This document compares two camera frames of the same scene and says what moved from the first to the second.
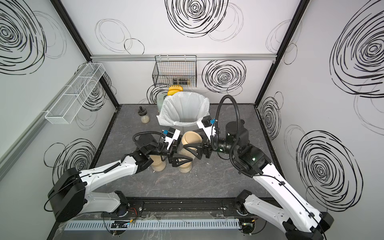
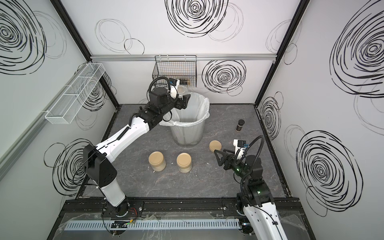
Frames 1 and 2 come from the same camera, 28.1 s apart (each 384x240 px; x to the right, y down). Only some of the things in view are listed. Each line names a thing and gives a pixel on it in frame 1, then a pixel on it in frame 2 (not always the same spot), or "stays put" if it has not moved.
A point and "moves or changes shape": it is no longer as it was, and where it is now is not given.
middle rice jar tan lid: (186, 165) stays put
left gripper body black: (160, 150) → (178, 104)
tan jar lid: (191, 137) moves or changes shape
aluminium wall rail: (209, 57) stays put
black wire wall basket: (175, 70) stays put
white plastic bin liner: (183, 108) stays put
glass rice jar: (186, 167) → (181, 90)
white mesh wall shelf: (67, 108) stays put
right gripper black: (206, 144) → (231, 159)
